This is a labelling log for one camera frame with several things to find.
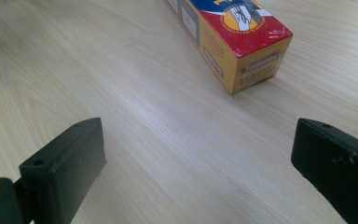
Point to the long yellow and red box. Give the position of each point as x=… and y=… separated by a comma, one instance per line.
x=245, y=40

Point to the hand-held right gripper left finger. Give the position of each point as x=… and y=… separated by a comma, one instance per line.
x=65, y=168

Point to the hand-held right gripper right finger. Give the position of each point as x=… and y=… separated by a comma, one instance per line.
x=335, y=168

